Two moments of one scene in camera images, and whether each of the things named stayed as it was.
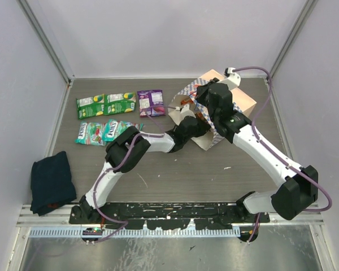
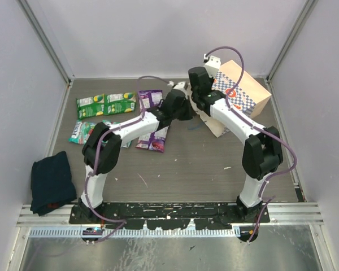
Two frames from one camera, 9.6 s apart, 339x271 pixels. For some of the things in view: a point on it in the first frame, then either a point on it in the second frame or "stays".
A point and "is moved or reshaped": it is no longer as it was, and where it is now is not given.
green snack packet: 119,103 stays
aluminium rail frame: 27,218 stays
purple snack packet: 148,98 stays
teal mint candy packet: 91,133 is moved or reshaped
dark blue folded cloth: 51,183 stays
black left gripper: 203,127 -> 189,112
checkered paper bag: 183,103 is moved or reshaped
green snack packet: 90,106 stays
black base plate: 165,215 stays
